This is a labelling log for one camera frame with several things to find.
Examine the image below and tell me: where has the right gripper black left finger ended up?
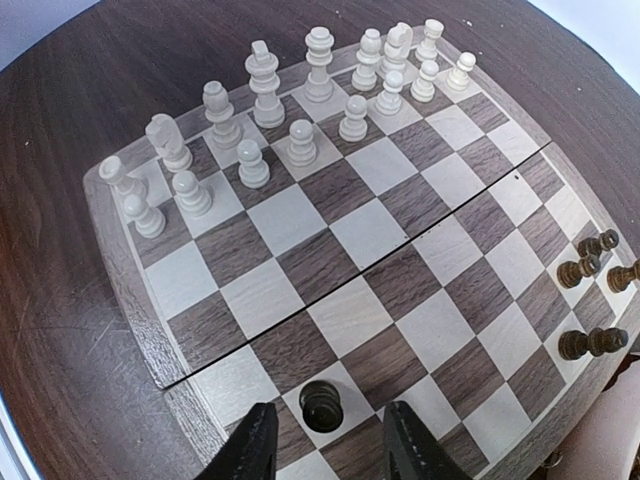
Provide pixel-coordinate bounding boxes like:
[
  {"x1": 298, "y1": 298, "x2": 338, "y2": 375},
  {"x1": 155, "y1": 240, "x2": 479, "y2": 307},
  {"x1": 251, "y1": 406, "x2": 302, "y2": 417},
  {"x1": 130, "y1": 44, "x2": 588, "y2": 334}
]
[{"x1": 195, "y1": 402, "x2": 279, "y2": 480}]

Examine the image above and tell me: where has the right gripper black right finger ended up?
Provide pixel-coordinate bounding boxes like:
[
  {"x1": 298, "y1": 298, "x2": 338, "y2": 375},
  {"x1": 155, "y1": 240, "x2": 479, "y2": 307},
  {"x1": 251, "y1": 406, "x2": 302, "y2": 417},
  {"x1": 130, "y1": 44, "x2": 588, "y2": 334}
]
[{"x1": 383, "y1": 401, "x2": 470, "y2": 480}]

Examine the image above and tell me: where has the dark chess piece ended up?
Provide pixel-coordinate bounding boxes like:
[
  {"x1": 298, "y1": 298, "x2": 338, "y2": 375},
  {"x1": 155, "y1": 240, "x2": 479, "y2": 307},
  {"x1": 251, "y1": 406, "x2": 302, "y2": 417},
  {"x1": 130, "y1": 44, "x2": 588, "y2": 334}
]
[
  {"x1": 299, "y1": 380, "x2": 344, "y2": 434},
  {"x1": 558, "y1": 327, "x2": 629, "y2": 361},
  {"x1": 607, "y1": 260, "x2": 640, "y2": 293},
  {"x1": 556, "y1": 254, "x2": 601, "y2": 289}
]

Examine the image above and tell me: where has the dark pawn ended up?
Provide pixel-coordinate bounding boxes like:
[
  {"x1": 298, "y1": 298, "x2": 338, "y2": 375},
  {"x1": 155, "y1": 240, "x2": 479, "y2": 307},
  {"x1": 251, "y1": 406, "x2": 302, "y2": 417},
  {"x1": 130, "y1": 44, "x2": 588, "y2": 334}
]
[{"x1": 577, "y1": 229, "x2": 620, "y2": 257}]

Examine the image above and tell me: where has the wooden chess board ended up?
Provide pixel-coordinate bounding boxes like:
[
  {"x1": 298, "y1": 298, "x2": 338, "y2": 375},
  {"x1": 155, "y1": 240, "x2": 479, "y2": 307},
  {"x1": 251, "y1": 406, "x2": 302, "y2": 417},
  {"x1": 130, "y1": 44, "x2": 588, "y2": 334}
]
[{"x1": 84, "y1": 27, "x2": 639, "y2": 479}]

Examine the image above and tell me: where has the white chess pieces row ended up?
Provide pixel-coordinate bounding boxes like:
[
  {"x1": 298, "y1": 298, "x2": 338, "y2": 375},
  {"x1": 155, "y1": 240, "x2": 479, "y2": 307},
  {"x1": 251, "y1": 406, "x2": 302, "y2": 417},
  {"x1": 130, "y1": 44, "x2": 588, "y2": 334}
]
[{"x1": 98, "y1": 18, "x2": 478, "y2": 241}]

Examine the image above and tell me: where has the pink plastic double bowl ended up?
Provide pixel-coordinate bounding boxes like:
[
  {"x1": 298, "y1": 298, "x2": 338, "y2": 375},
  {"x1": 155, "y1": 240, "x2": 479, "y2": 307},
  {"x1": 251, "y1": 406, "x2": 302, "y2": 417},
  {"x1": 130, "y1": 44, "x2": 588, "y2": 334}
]
[{"x1": 548, "y1": 362, "x2": 639, "y2": 479}]

